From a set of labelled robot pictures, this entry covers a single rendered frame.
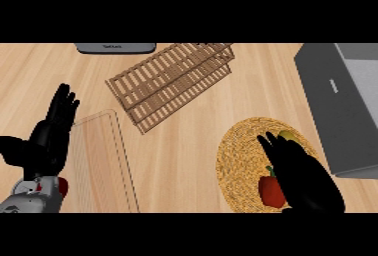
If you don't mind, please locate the round woven straw placemat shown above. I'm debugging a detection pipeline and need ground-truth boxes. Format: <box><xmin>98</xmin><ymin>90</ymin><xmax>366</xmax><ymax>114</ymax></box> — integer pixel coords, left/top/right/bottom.
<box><xmin>214</xmin><ymin>116</ymin><xmax>328</xmax><ymax>214</ymax></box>

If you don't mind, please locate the pale wooden cutting board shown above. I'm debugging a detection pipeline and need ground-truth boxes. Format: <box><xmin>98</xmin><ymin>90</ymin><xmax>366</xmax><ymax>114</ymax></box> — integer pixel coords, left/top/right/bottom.
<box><xmin>59</xmin><ymin>109</ymin><xmax>142</xmax><ymax>214</ymax></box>

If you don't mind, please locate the red round object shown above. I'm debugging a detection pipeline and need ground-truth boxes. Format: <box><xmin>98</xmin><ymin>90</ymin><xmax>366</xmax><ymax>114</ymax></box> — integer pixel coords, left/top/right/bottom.
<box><xmin>56</xmin><ymin>177</ymin><xmax>70</xmax><ymax>199</ymax></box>

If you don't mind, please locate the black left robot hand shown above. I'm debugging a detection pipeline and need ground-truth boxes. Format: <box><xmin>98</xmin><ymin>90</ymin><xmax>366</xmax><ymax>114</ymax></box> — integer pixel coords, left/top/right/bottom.
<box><xmin>0</xmin><ymin>83</ymin><xmax>81</xmax><ymax>183</ymax></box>

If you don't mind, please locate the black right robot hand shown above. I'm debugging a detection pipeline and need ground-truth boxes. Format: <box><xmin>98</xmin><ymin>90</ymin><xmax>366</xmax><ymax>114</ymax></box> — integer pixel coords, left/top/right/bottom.
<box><xmin>256</xmin><ymin>131</ymin><xmax>347</xmax><ymax>214</ymax></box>

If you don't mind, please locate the red bell pepper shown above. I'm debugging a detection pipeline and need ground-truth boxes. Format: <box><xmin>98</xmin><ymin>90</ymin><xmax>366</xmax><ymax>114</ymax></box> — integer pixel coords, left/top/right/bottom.
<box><xmin>259</xmin><ymin>165</ymin><xmax>288</xmax><ymax>209</ymax></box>

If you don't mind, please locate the grey flat appliance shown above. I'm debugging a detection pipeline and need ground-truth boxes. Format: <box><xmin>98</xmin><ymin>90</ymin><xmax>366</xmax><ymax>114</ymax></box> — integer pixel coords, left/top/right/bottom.
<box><xmin>74</xmin><ymin>42</ymin><xmax>158</xmax><ymax>55</ymax></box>

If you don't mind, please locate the dark grey box appliance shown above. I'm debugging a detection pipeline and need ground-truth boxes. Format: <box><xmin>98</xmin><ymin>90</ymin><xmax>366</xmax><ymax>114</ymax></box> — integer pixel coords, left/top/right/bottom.
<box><xmin>293</xmin><ymin>42</ymin><xmax>378</xmax><ymax>180</ymax></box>

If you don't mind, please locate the brown wooden tiered shelf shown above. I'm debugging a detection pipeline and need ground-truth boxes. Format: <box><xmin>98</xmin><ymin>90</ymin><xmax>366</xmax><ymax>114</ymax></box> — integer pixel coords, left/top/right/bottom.
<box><xmin>105</xmin><ymin>42</ymin><xmax>237</xmax><ymax>135</ymax></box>

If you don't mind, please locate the yellow-green fruit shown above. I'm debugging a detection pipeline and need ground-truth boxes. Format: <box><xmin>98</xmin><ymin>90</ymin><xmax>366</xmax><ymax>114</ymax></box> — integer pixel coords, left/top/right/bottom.
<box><xmin>278</xmin><ymin>130</ymin><xmax>300</xmax><ymax>143</ymax></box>

